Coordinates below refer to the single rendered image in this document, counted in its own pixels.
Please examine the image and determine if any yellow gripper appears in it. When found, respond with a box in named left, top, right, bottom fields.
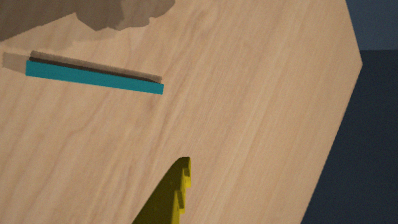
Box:
left=132, top=157, right=191, bottom=224

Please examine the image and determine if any turquoise rod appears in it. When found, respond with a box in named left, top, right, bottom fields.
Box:
left=25, top=60, right=164, bottom=95

